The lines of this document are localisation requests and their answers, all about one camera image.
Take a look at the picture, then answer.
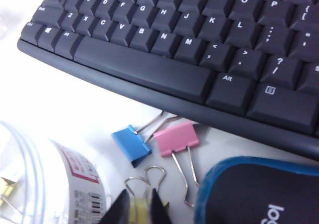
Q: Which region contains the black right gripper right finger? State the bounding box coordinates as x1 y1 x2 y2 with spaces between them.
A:
149 188 172 224

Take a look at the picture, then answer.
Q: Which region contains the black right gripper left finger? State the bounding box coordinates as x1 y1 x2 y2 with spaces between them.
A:
99 189 132 224

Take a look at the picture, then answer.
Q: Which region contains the blue binder clip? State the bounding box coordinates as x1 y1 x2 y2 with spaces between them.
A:
111 109 179 169

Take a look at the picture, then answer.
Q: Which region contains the yellow binder clip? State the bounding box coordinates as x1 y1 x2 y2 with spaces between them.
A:
124 166 170 224
0 176 28 214

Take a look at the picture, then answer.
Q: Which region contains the black computer keyboard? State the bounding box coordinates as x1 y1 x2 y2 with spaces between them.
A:
16 0 319 160

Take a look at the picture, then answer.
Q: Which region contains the pink binder clip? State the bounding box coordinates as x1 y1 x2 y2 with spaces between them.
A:
153 120 201 207

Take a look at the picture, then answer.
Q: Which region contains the white desk riser board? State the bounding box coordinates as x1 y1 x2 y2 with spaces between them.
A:
0 0 217 224

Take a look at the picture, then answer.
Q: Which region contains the blue and black mouse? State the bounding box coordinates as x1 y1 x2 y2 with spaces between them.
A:
193 155 319 224

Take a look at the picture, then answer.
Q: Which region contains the clear plastic jar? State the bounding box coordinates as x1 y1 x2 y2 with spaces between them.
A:
0 120 118 224

